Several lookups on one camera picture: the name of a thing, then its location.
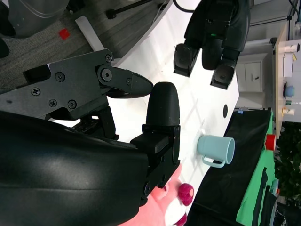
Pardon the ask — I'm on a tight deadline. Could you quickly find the green leafy plant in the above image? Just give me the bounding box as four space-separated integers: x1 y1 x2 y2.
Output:
274 121 301 207

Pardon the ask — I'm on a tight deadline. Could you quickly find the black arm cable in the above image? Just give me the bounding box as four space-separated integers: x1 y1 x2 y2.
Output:
172 0 198 13

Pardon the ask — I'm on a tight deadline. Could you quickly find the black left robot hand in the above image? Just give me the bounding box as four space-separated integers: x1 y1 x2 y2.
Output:
173 0 251 90

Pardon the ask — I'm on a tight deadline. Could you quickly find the white table leg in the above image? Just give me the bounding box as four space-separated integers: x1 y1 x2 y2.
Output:
75 16 104 52

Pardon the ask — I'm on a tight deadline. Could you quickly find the black backdrop curtain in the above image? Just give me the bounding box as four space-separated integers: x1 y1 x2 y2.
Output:
184 108 273 226

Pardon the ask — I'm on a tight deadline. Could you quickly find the pink plush doll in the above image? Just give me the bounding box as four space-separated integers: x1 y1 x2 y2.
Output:
122 162 196 226

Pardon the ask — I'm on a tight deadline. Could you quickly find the teal plastic mug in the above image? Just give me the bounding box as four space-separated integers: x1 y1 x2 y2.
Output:
197 134 236 169

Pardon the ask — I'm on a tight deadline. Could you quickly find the wooden desk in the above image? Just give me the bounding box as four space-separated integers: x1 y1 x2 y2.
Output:
272 22 301 139

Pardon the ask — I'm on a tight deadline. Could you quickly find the white cabinet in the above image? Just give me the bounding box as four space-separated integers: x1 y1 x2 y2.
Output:
235 53 271 94

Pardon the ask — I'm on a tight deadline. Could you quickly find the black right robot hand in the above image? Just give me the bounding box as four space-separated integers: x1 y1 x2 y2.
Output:
0 48 182 226

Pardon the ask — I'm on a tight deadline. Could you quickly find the blue bowl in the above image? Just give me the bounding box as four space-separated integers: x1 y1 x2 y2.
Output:
284 84 296 98

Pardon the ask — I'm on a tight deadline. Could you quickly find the red floor marker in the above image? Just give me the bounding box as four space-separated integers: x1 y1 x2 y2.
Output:
58 28 71 40

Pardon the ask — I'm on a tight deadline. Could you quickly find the grey robot body housing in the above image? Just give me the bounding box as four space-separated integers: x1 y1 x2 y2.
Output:
8 0 70 39

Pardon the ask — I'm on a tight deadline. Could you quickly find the green cloth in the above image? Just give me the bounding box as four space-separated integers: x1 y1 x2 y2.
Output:
235 110 279 226

